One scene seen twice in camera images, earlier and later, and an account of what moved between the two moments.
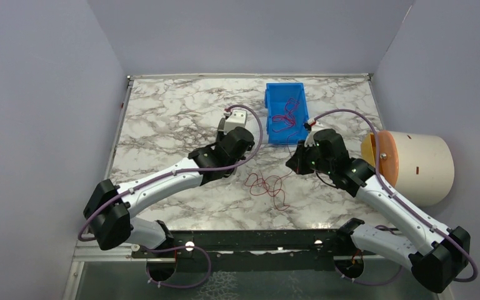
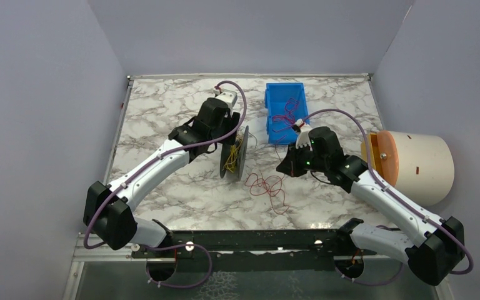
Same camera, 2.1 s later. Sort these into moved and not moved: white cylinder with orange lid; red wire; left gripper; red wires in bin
Moved: left gripper
Not moved: white cylinder with orange lid; red wires in bin; red wire
